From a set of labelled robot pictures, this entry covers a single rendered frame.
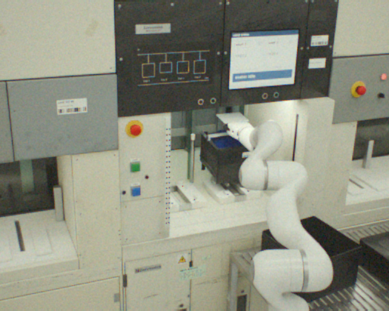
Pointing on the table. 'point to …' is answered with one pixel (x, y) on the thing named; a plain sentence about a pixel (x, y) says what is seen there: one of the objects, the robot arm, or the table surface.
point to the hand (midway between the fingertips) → (233, 122)
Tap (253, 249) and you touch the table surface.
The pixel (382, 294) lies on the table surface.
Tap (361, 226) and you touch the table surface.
